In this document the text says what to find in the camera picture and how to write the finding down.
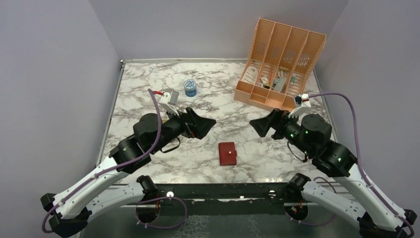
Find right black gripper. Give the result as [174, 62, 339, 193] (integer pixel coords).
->
[250, 107, 314, 156]

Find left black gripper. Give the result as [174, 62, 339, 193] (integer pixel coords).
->
[150, 105, 216, 154]

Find red leather card holder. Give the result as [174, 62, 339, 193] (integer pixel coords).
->
[218, 142, 237, 166]

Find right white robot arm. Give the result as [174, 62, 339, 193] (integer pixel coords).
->
[250, 109, 417, 238]

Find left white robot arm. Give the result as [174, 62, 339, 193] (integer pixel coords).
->
[41, 108, 216, 238]

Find white striped card in organizer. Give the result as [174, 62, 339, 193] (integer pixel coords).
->
[241, 66, 259, 84]

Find blue round tin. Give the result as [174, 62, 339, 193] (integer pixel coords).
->
[183, 79, 197, 97]

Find small items in organizer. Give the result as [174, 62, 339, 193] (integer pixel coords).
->
[256, 66, 289, 93]

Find orange plastic file organizer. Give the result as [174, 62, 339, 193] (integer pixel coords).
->
[234, 18, 327, 111]

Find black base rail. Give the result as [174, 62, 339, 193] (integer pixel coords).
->
[135, 182, 306, 218]

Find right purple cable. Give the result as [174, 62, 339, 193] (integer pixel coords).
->
[284, 92, 416, 238]

